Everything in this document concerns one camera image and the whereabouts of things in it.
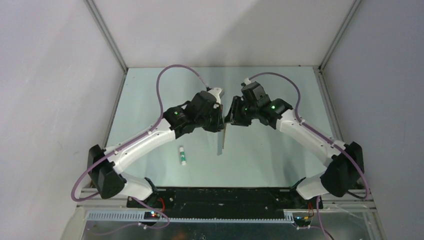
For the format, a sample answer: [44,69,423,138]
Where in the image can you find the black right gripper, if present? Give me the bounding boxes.
[223,96,259,128]

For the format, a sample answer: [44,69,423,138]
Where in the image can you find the green white glue stick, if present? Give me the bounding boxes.
[178,146,187,166]

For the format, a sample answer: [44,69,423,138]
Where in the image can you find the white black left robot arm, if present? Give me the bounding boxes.
[88,87,224,208]

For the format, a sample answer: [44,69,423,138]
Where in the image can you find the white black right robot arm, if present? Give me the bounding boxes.
[224,80,364,209]

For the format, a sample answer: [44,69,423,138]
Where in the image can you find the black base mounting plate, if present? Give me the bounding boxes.
[146,187,323,220]

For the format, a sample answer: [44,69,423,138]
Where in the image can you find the left controller board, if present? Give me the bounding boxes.
[143,211,162,221]

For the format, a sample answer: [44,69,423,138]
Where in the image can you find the controller board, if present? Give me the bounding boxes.
[293,216,313,228]
[143,211,162,221]

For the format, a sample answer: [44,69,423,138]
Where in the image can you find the right controller board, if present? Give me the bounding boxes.
[293,216,313,228]

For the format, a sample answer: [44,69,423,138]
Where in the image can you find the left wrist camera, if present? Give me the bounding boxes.
[207,87,225,105]

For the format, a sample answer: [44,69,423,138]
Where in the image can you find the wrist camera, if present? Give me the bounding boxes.
[241,78,252,87]
[207,87,225,105]

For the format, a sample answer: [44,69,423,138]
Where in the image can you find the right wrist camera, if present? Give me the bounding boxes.
[241,78,252,87]

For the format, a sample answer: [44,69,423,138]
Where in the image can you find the aluminium frame rail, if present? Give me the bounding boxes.
[76,187,377,213]

